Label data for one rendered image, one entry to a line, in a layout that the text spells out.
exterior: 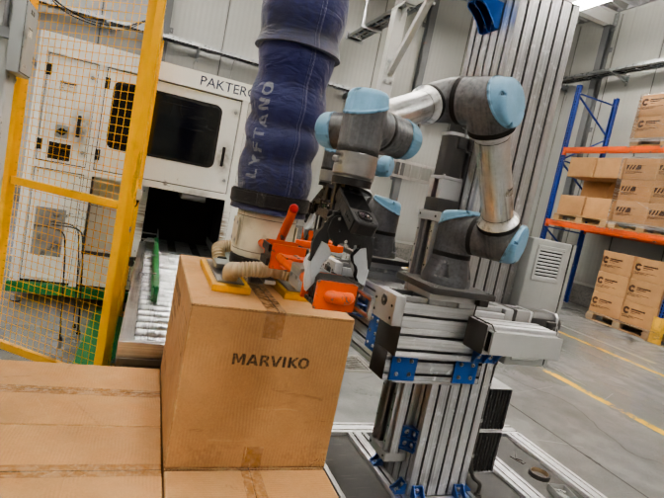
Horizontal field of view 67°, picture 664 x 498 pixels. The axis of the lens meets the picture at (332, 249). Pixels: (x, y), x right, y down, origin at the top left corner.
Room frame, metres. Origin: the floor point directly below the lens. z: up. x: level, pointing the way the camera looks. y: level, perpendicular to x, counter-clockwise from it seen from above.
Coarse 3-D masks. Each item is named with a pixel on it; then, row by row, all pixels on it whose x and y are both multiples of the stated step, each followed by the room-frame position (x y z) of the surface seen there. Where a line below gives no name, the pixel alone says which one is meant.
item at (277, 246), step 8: (264, 240) 1.20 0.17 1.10; (272, 240) 1.22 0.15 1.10; (280, 240) 1.23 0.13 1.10; (272, 248) 1.15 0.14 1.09; (280, 248) 1.15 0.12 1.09; (288, 248) 1.16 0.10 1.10; (296, 248) 1.16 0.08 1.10; (304, 248) 1.17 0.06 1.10; (264, 256) 1.17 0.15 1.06; (272, 256) 1.14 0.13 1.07; (304, 256) 1.17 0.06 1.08; (272, 264) 1.15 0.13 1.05; (280, 264) 1.15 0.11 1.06
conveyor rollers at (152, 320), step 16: (160, 256) 3.60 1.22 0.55; (176, 256) 3.73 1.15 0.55; (160, 272) 3.09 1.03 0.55; (176, 272) 3.20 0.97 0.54; (144, 288) 2.64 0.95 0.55; (160, 288) 2.74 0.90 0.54; (144, 304) 2.38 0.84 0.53; (160, 304) 2.41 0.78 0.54; (144, 320) 2.13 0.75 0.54; (160, 320) 2.15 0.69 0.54; (144, 336) 1.90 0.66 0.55; (160, 336) 1.98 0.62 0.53
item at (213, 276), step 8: (208, 264) 1.45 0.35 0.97; (208, 272) 1.35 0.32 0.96; (216, 272) 1.35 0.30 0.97; (208, 280) 1.29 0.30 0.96; (216, 280) 1.26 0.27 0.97; (240, 280) 1.31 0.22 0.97; (216, 288) 1.23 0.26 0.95; (224, 288) 1.23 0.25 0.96; (232, 288) 1.24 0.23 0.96; (240, 288) 1.25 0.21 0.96; (248, 288) 1.26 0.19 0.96
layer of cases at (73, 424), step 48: (0, 384) 1.32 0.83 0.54; (48, 384) 1.37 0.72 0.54; (96, 384) 1.43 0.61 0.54; (144, 384) 1.49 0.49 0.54; (0, 432) 1.10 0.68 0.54; (48, 432) 1.14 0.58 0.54; (96, 432) 1.18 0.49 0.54; (144, 432) 1.22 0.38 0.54; (0, 480) 0.94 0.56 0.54; (48, 480) 0.97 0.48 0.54; (96, 480) 1.00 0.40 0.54; (144, 480) 1.03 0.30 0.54; (192, 480) 1.06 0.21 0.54; (240, 480) 1.10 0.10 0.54; (288, 480) 1.14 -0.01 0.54
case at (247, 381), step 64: (192, 256) 1.64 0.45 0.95; (192, 320) 1.08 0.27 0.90; (256, 320) 1.13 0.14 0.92; (320, 320) 1.19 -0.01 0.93; (192, 384) 1.09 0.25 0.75; (256, 384) 1.14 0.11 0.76; (320, 384) 1.20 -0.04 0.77; (192, 448) 1.10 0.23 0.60; (256, 448) 1.16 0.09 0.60; (320, 448) 1.22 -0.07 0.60
